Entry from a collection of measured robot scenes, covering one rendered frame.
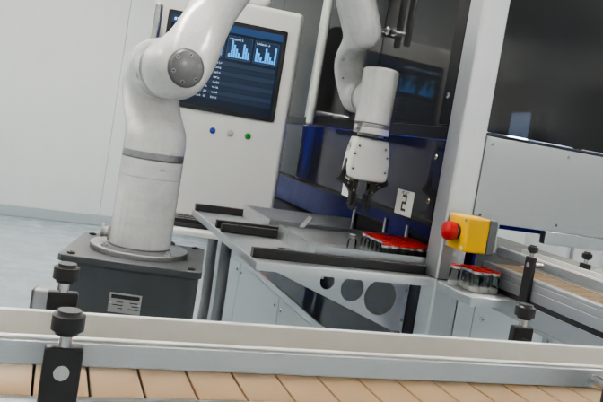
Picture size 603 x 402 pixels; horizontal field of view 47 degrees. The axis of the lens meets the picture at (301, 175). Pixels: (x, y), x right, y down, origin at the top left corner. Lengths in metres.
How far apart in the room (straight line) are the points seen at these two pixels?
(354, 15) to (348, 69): 0.16
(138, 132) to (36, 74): 5.52
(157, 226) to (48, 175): 5.55
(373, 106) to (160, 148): 0.52
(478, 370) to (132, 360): 0.29
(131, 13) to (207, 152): 4.66
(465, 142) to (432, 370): 0.97
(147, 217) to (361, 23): 0.63
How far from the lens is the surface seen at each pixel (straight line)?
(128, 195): 1.36
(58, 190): 6.90
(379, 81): 1.61
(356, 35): 1.58
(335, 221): 2.13
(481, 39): 1.54
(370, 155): 1.61
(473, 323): 1.62
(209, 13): 1.38
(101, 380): 0.56
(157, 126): 1.35
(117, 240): 1.38
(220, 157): 2.36
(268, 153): 2.37
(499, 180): 1.58
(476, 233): 1.45
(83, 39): 6.87
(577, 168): 1.70
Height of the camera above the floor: 1.13
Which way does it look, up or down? 3 degrees down
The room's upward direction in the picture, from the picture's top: 9 degrees clockwise
